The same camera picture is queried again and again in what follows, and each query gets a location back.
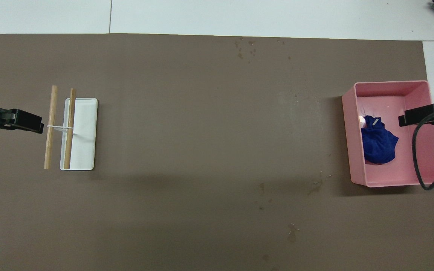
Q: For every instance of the pink plastic bin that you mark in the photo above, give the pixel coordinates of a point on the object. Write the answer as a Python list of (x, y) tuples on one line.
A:
[(390, 173)]

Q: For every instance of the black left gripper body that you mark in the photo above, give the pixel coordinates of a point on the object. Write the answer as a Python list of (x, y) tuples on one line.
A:
[(17, 120)]

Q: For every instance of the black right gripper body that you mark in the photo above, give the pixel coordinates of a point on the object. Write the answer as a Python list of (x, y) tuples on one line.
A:
[(428, 114)]

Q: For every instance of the brown table mat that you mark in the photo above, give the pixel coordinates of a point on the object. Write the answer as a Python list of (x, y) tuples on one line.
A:
[(202, 150)]

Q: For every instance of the blue towel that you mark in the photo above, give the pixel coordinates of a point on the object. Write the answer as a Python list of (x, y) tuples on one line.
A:
[(379, 145)]

